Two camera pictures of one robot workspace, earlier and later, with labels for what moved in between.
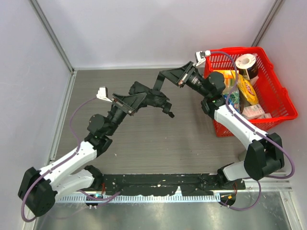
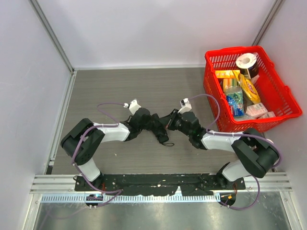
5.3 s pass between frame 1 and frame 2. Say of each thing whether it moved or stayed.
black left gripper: moved
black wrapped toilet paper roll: stayed
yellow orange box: stayed
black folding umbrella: moved
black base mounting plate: stayed
